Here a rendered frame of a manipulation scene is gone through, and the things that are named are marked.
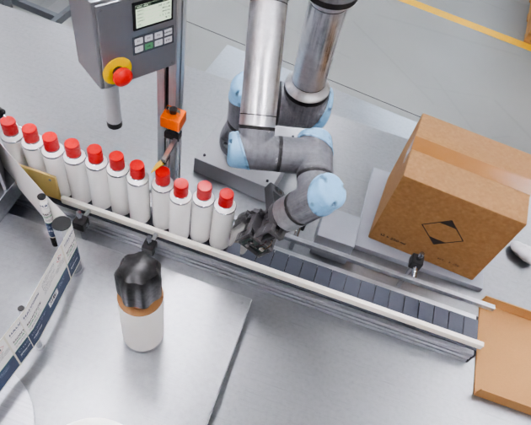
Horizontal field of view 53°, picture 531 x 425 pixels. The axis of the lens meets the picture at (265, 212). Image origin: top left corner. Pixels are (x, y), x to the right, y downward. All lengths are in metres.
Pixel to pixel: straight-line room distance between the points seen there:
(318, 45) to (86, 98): 0.80
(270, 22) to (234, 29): 2.39
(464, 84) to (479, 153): 2.21
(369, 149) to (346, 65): 1.72
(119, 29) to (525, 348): 1.21
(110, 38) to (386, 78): 2.55
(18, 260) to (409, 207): 0.94
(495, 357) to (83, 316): 1.00
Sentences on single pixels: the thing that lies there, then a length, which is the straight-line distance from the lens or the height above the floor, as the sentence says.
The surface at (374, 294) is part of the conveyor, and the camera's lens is 1.37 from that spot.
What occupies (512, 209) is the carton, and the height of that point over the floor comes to 1.12.
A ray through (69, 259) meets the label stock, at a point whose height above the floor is 0.98.
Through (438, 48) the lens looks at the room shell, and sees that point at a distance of 3.83.
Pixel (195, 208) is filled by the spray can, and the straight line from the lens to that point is 1.23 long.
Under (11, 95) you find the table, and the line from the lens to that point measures 1.79.
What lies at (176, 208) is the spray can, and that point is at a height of 1.02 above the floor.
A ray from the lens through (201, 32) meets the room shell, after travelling 3.42.
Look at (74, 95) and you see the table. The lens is 1.76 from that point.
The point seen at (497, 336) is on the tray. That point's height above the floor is 0.83.
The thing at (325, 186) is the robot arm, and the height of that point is 1.25.
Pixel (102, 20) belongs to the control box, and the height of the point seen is 1.44.
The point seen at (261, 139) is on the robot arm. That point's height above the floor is 1.25.
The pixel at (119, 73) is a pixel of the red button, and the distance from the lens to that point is 1.05.
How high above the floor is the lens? 2.02
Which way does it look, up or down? 54 degrees down
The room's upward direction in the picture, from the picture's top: 15 degrees clockwise
